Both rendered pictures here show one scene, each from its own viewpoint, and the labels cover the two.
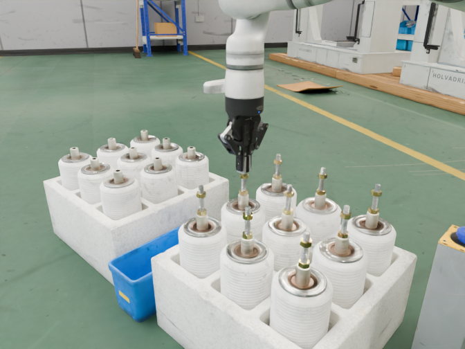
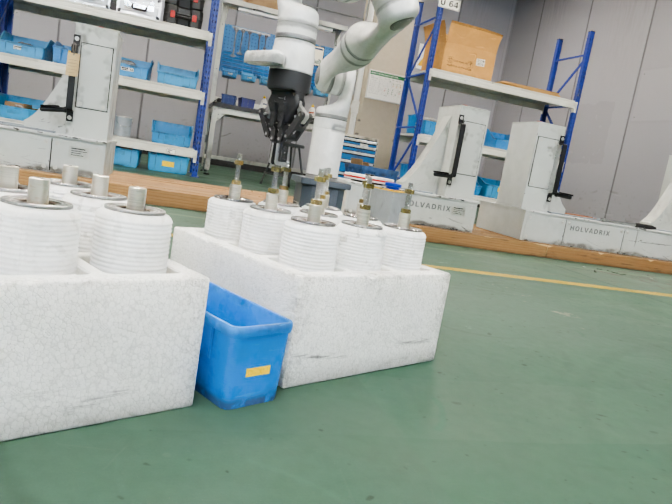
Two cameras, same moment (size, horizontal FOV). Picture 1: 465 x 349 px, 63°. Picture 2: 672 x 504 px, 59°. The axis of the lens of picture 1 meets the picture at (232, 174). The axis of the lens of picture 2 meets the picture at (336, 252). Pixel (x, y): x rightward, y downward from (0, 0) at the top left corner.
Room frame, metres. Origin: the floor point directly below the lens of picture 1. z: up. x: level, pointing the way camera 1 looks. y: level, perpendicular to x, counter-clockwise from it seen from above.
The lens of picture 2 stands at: (0.58, 1.03, 0.35)
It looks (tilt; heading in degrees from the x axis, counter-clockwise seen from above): 9 degrees down; 271
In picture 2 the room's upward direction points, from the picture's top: 10 degrees clockwise
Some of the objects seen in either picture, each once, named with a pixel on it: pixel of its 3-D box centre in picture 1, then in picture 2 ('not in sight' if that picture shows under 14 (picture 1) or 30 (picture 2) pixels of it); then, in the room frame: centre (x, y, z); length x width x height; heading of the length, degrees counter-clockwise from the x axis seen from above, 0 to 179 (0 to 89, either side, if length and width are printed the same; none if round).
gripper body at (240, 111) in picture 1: (244, 115); (287, 96); (0.73, -0.02, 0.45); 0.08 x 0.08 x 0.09
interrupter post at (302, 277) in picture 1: (302, 273); (403, 221); (0.48, -0.11, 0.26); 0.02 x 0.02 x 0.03
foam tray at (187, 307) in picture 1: (282, 291); (305, 294); (0.65, -0.11, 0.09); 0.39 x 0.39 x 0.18; 46
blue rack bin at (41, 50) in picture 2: not in sight; (27, 47); (3.68, -4.28, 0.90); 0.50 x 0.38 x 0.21; 108
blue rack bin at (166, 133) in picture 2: not in sight; (171, 133); (2.44, -4.68, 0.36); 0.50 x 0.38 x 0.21; 108
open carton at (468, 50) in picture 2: not in sight; (457, 54); (-0.23, -5.59, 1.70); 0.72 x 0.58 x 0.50; 22
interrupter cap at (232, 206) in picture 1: (243, 206); (270, 209); (0.73, -0.02, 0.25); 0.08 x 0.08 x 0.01
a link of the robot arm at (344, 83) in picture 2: not in sight; (335, 93); (0.69, -0.68, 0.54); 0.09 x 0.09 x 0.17; 19
